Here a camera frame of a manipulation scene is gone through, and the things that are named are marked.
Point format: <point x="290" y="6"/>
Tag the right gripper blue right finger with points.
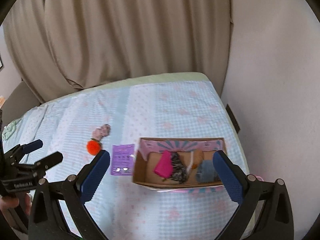
<point x="275" y="220"/>

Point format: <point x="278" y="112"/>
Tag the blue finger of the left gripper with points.
<point x="19" y="151"/>
<point x="48" y="162"/>

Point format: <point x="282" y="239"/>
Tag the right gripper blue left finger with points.
<point x="46" y="219"/>

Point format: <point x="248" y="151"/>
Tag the orange pompom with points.
<point x="93" y="147"/>

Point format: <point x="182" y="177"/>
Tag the pink knotted cloth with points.
<point x="99" y="133"/>

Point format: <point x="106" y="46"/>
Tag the purple foil packet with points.
<point x="123" y="157"/>

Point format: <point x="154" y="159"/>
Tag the grey fluffy scrunchie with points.
<point x="206" y="173"/>

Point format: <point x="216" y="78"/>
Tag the white pink hair band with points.
<point x="189" y="167"/>

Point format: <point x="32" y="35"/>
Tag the brown round plush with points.
<point x="198" y="157"/>

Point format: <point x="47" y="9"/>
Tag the black patterned scrunchie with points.
<point x="179" y="169"/>

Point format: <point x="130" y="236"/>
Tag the pink cardboard box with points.
<point x="149" y="153"/>

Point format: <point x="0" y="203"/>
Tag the magenta pouch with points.
<point x="164" y="167"/>

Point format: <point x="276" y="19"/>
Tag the person's left hand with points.
<point x="13" y="202"/>

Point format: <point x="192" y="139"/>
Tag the green cloth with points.
<point x="10" y="129"/>

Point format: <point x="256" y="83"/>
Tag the grey armchair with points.
<point x="18" y="103"/>

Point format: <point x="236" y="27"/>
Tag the orange object on chair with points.
<point x="2" y="101"/>

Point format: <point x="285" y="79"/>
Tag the light blue checkered bedspread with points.
<point x="122" y="209"/>

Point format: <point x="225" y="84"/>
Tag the beige curtain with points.
<point x="63" y="46"/>

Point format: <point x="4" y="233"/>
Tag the green mattress sheet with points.
<point x="159" y="78"/>

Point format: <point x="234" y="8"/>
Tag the dark bed frame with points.
<point x="233" y="119"/>

